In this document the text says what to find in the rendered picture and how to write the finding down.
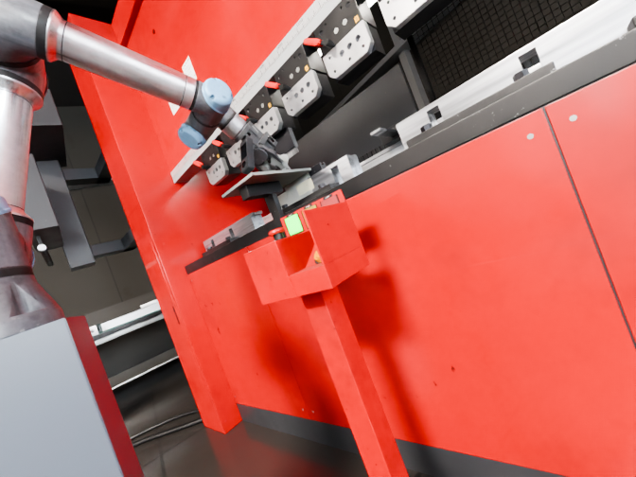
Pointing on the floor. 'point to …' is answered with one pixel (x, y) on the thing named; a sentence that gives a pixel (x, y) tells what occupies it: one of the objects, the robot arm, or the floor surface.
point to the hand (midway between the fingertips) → (283, 176)
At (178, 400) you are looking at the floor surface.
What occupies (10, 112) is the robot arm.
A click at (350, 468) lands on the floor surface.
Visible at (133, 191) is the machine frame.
